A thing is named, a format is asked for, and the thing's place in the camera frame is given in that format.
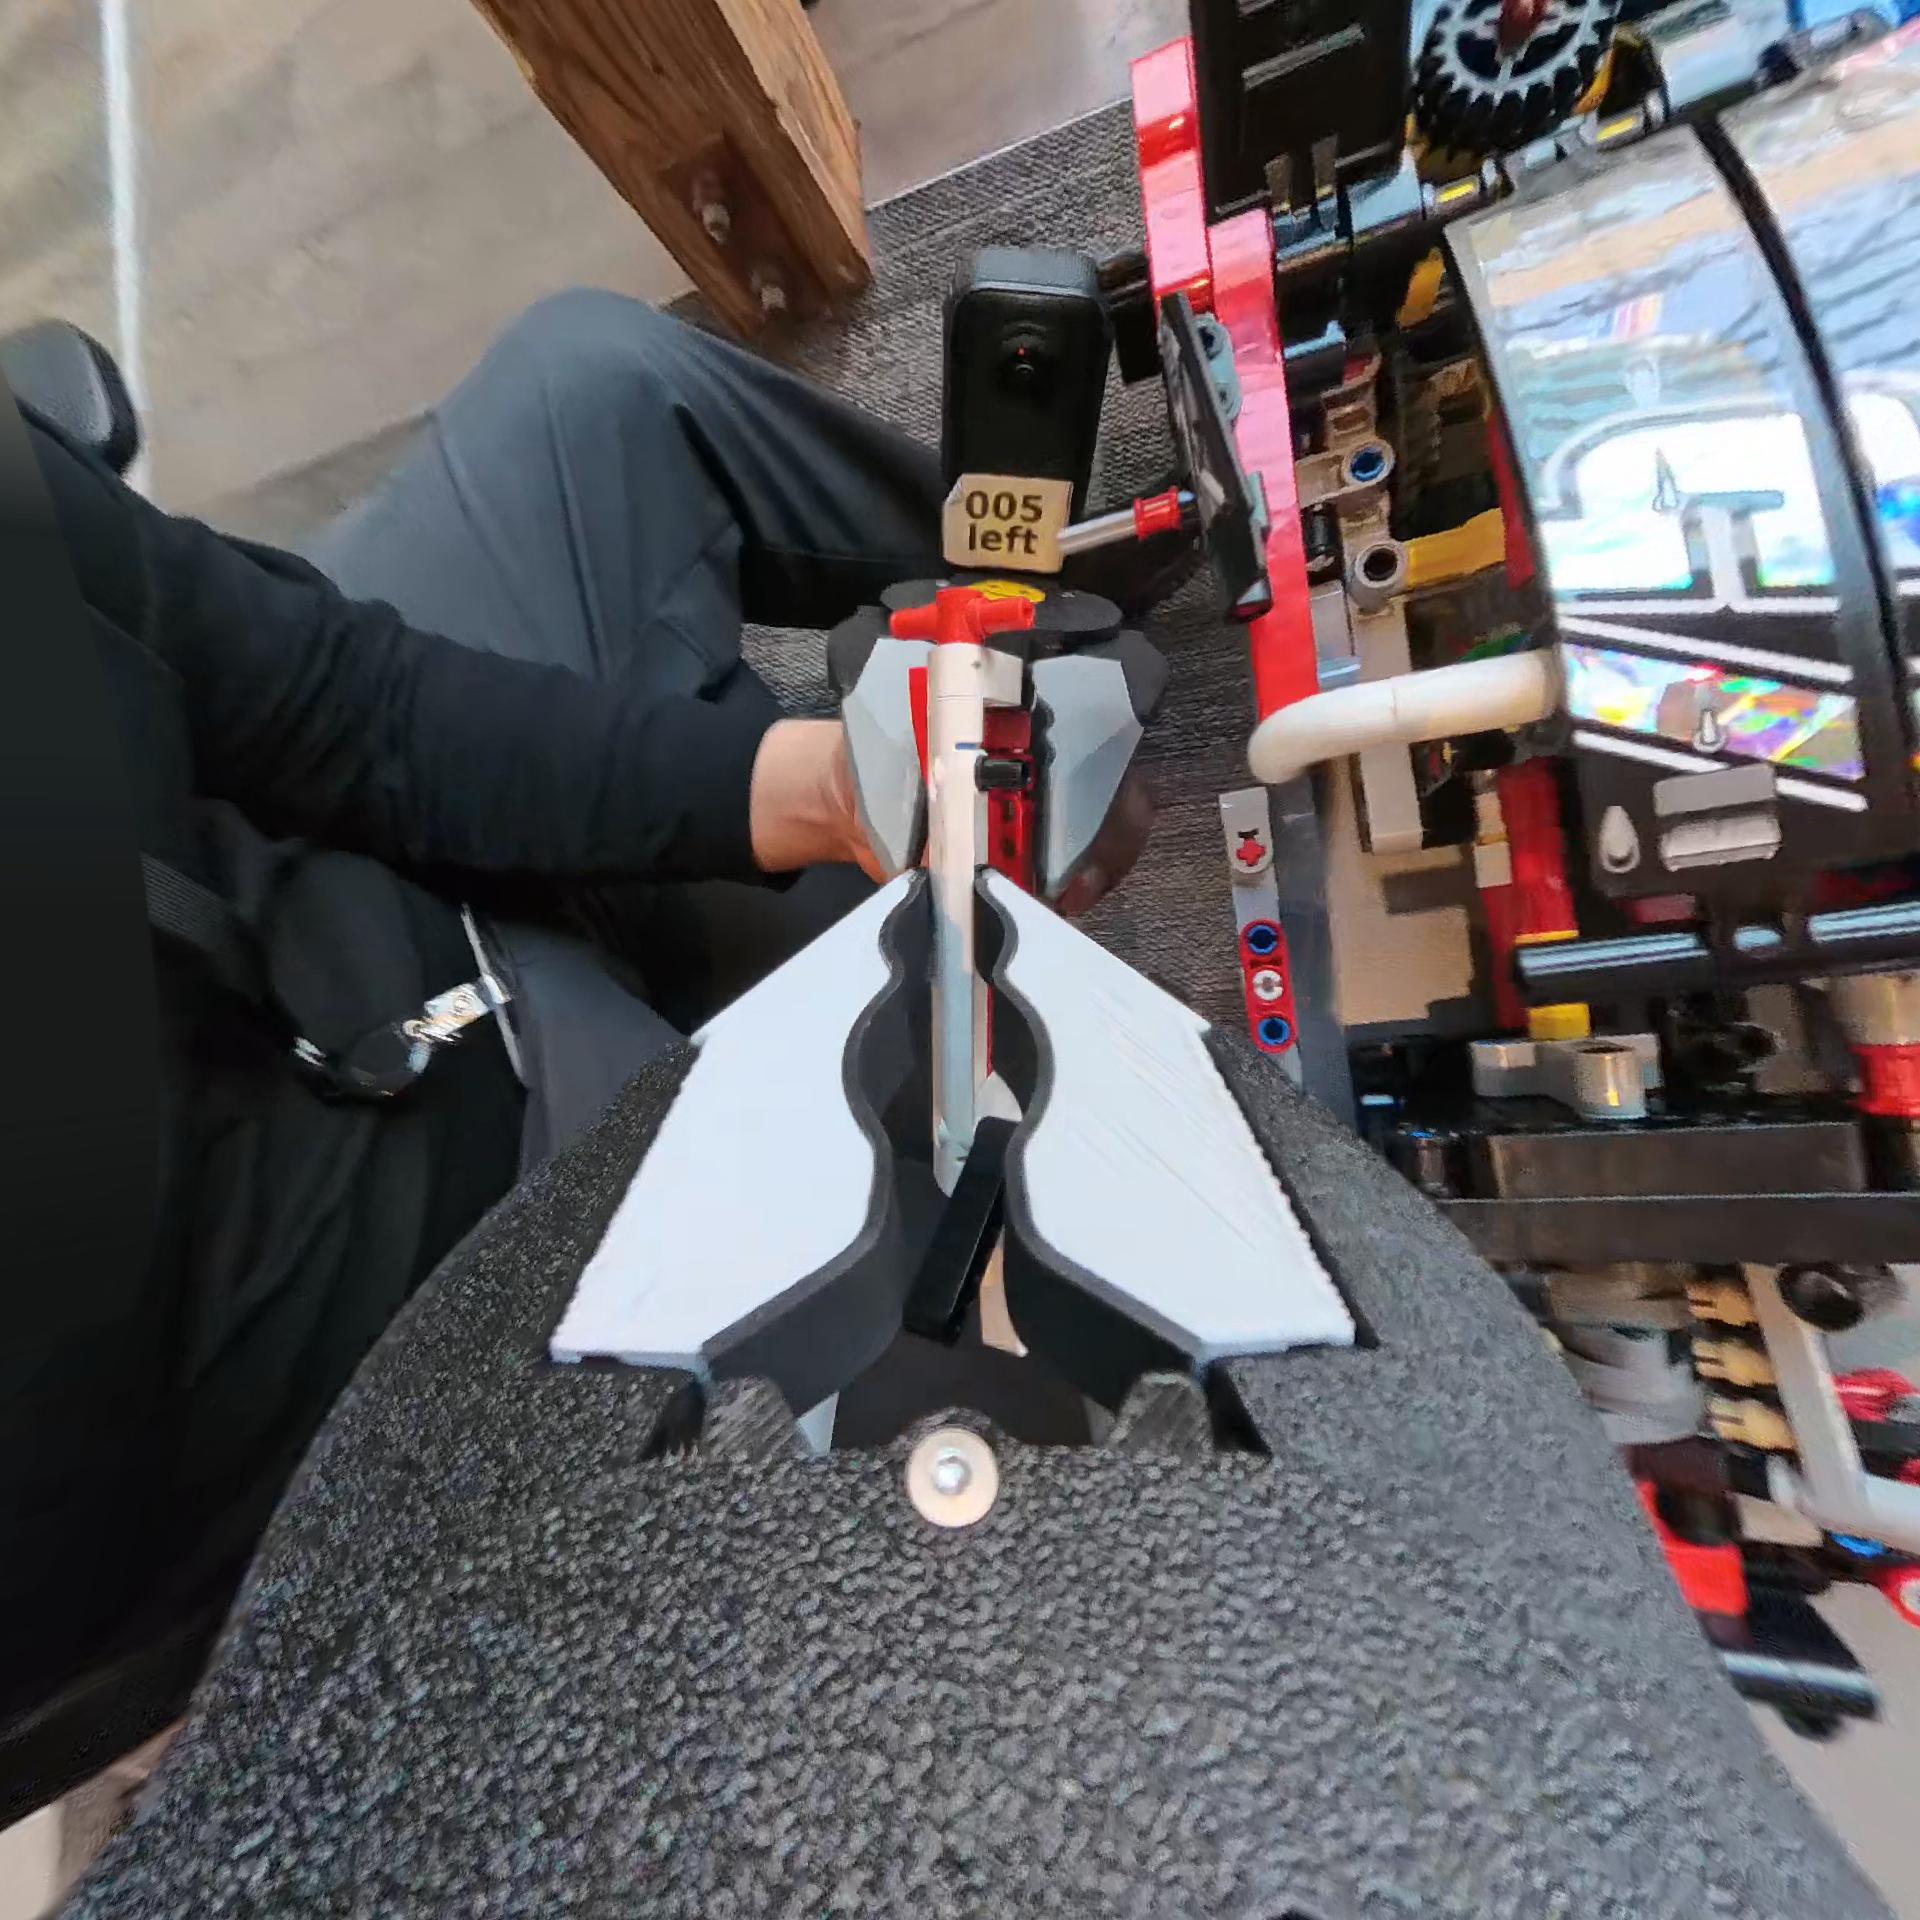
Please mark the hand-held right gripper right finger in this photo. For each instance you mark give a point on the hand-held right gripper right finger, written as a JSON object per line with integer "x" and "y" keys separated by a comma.
{"x": 1186, "y": 1198}

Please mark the red white brick subassembly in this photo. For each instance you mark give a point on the red white brick subassembly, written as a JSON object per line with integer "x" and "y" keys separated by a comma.
{"x": 951, "y": 828}

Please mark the wooden post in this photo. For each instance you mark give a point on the wooden post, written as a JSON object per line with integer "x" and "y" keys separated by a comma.
{"x": 676, "y": 121}

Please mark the person's left forearm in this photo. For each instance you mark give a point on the person's left forearm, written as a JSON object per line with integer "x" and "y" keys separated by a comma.
{"x": 526, "y": 747}

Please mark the person's grey trousers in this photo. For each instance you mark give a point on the person's grey trousers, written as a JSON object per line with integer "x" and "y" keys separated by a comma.
{"x": 605, "y": 448}

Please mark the person's left hand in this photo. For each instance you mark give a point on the person's left hand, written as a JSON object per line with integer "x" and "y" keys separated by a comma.
{"x": 816, "y": 792}

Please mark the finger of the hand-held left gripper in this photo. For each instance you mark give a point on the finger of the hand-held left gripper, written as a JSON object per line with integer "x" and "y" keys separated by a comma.
{"x": 1088, "y": 763}
{"x": 892, "y": 763}

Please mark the black badge reel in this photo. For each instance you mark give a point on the black badge reel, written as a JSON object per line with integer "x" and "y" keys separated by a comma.
{"x": 368, "y": 1065}

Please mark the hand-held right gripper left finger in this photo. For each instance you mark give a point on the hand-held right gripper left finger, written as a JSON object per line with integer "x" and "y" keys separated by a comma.
{"x": 725, "y": 1198}

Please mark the toy brick race car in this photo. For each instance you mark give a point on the toy brick race car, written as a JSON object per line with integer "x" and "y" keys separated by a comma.
{"x": 1654, "y": 448}

